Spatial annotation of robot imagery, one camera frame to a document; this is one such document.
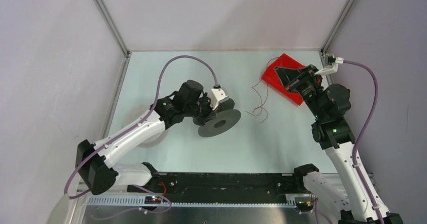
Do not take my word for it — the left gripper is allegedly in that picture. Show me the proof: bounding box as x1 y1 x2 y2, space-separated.
184 92 220 126

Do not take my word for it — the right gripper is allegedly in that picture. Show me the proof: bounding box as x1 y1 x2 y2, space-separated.
274 64 326 120

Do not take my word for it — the dark grey spool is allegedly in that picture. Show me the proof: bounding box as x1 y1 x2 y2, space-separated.
193 98 241 137

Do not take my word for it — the red wire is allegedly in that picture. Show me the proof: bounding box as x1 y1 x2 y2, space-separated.
246 57 279 124

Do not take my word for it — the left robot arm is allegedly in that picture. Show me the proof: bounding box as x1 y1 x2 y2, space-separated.
76 80 229 195

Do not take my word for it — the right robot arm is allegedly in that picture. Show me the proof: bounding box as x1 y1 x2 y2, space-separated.
274 65 403 223

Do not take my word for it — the white translucent spool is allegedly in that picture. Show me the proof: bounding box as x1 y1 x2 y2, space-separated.
121 105 168 148

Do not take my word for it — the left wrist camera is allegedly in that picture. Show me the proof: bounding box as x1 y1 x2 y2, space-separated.
207 88 229 110

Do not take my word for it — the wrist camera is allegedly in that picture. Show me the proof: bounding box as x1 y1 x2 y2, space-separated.
207 88 229 110
315 54 344 76

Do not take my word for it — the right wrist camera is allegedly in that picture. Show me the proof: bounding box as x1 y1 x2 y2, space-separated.
315 54 344 76

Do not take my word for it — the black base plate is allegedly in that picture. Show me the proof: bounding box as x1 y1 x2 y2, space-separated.
144 172 308 204

